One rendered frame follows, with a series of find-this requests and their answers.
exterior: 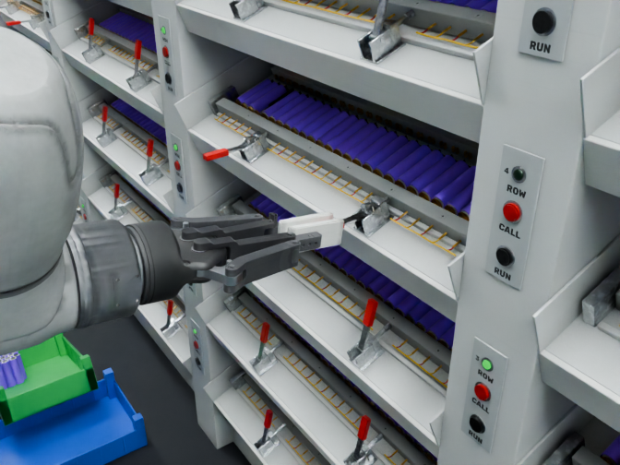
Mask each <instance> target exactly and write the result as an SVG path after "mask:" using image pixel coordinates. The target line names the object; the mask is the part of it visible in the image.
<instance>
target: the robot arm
mask: <svg viewBox="0 0 620 465"><path fill-rule="evenodd" d="M83 162H84V137H83V125H82V119H81V113H80V110H79V106H78V100H77V97H76V93H75V92H74V89H73V87H72V85H71V83H70V81H69V79H68V77H67V75H66V72H65V71H64V69H63V68H62V67H61V66H60V64H59V63H58V62H57V61H56V60H55V59H54V58H53V57H52V56H51V55H50V54H49V53H48V52H47V51H46V50H45V49H43V48H42V47H41V46H40V45H39V44H37V43H36V42H34V41H32V40H30V39H28V38H27V37H25V36H23V35H21V34H19V33H17V32H15V31H13V30H10V29H7V28H3V27H0V356H1V355H5V354H9V353H12V352H18V351H21V350H24V349H28V348H30V347H33V346H36V345H39V344H41V343H43V342H45V341H46V340H48V339H50V338H51V337H53V336H56V335H58V334H60V333H63V332H66V331H68V330H72V329H74V328H86V327H88V326H90V325H94V324H99V323H102V322H106V321H111V320H115V319H118V318H123V317H127V316H132V315H133V314H134V313H135V312H136V311H137V309H138V307H139V306H140V305H144V304H152V303H157V302H160V301H165V300H169V299H172V298H174V297H175V296H176V295H177V294H178V293H179V291H181V289H182V288H183V287H184V286H185V285H186V284H187V283H206V282H209V281H211V280H215V281H217V282H220V283H223V291H224V292H226V293H235V292H237V291H238V290H239V289H241V288H242V287H243V286H244V285H246V284H248V283H251V282H253V281H256V280H261V279H263V278H266V277H268V276H271V275H273V274H276V273H279V272H282V271H283V270H286V269H289V268H293V267H296V266H298V261H299V253H300V252H304V251H310V250H315V249H319V248H324V247H329V246H333V245H338V244H340V242H341V236H342V230H343V223H344V220H343V219H341V218H339V219H334V220H333V213H332V212H330V211H328V212H322V213H317V214H312V215H306V216H302V217H296V218H290V219H286V220H280V221H277V220H278V214H276V213H273V212H270V213H269V214H268V220H263V215H261V214H244V215H230V216H215V217H201V218H187V217H172V218H171V227H170V226H169V225H168V224H167V223H165V222H164V221H145V222H139V223H132V224H127V225H126V226H124V224H122V223H121V222H120V221H118V220H114V219H109V220H103V221H91V222H84V223H77V224H73V223H74V219H75V217H76V213H77V209H78V201H79V197H80V190H81V184H82V174H83Z"/></svg>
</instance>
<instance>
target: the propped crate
mask: <svg viewBox="0 0 620 465"><path fill-rule="evenodd" d="M18 353H19V354H20V356H21V359H22V363H23V365H24V368H25V372H26V375H27V379H25V380H24V382H23V383H21V384H17V383H16V385H15V386H13V387H8V388H7V389H4V387H3V386H1V387H0V417H1V419H2V421H3V423H4V425H5V426H7V425H9V424H12V423H15V422H17V421H20V420H22V419H25V418H27V417H30V416H31V415H33V414H36V413H38V412H41V411H45V410H47V409H50V408H52V407H54V406H56V405H59V404H61V403H64V402H66V401H69V400H71V399H74V398H77V397H79V396H82V395H84V394H87V393H89V392H91V391H93V390H96V389H98V388H99V387H98V383H97V379H96V376H95V373H94V370H93V366H92V363H91V359H90V357H89V356H88V355H87V354H86V355H82V354H81V353H80V352H79V351H78V350H77V349H76V348H75V347H74V346H73V345H72V344H71V343H70V342H69V341H68V340H67V339H66V338H65V337H64V336H63V333H60V334H58V335H56V336H54V337H53V338H50V339H48V340H46V341H45V342H43V343H41V344H39V345H36V346H33V347H30V348H28V349H24V350H21V351H18Z"/></svg>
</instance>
